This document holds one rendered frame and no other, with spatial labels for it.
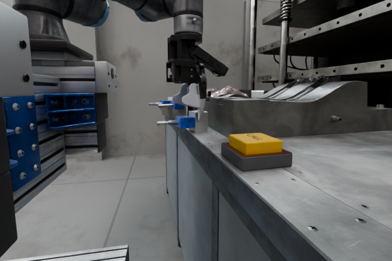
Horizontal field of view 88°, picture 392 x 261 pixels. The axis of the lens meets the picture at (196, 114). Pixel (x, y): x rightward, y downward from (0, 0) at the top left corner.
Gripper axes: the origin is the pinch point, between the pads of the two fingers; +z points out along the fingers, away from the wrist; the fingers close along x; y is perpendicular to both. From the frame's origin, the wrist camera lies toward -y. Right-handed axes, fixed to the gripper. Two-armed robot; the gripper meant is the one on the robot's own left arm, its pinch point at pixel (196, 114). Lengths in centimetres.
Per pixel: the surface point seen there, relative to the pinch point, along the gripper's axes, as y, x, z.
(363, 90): -38.5, 19.2, -6.6
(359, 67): -89, -9, -17
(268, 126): -11.6, 14.8, 1.7
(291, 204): 6.1, 37.2, 4.6
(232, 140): 3.8, 23.4, 1.6
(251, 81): -98, -100, -14
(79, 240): 42, -83, 85
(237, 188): 6.6, 29.2, 6.5
